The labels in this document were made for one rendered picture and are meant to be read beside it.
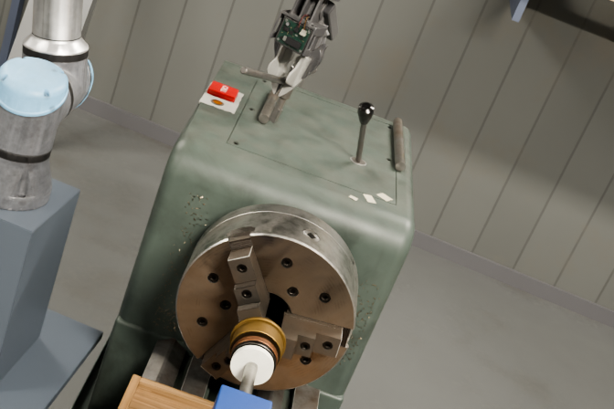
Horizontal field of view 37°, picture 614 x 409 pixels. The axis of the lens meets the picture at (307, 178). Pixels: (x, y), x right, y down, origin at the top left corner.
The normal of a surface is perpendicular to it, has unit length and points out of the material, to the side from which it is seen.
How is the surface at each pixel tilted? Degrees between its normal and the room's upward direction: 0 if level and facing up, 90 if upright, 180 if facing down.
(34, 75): 8
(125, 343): 90
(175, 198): 90
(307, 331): 5
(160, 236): 90
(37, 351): 0
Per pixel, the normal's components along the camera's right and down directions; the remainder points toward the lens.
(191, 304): -0.09, 0.39
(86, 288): 0.33, -0.86
